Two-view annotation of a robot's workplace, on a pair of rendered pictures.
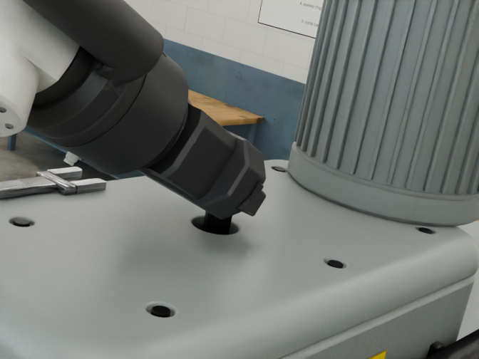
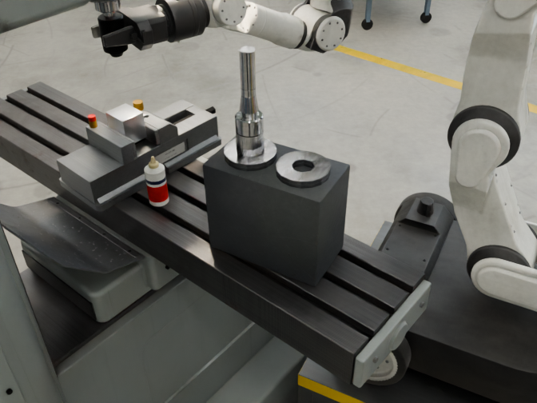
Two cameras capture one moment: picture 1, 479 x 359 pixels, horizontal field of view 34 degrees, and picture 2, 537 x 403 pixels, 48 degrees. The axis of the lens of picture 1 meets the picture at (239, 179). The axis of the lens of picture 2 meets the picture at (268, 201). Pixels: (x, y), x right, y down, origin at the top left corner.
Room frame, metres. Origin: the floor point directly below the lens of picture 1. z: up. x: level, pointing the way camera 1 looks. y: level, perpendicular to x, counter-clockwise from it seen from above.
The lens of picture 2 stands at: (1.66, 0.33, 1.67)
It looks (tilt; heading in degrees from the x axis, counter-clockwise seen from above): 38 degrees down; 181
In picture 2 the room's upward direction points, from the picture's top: 1 degrees counter-clockwise
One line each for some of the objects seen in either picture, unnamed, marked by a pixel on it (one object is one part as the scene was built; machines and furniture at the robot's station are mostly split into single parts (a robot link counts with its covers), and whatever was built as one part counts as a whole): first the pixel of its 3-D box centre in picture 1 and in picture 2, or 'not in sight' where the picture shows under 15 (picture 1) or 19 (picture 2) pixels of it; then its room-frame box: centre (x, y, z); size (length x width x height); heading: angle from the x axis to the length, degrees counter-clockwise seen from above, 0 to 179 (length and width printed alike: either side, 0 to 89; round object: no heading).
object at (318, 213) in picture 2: not in sight; (276, 205); (0.83, 0.32, 1.02); 0.22 x 0.12 x 0.20; 62
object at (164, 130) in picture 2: not in sight; (149, 123); (0.53, 0.04, 1.01); 0.12 x 0.06 x 0.04; 49
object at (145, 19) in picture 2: not in sight; (157, 23); (0.53, 0.09, 1.23); 0.13 x 0.12 x 0.10; 36
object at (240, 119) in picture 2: not in sight; (248, 117); (0.81, 0.28, 1.18); 0.05 x 0.05 x 0.01
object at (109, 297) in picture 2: not in sight; (145, 218); (0.58, 0.01, 0.78); 0.50 x 0.35 x 0.12; 141
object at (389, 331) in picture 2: not in sight; (154, 192); (0.61, 0.05, 0.88); 1.24 x 0.23 x 0.08; 51
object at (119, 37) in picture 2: not in sight; (120, 38); (0.60, 0.03, 1.23); 0.06 x 0.02 x 0.03; 126
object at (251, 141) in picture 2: not in sight; (249, 134); (0.81, 0.28, 1.15); 0.05 x 0.05 x 0.06
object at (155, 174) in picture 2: not in sight; (156, 179); (0.69, 0.08, 0.97); 0.04 x 0.04 x 0.11
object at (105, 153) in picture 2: not in sight; (141, 141); (0.55, 0.02, 0.97); 0.35 x 0.15 x 0.11; 139
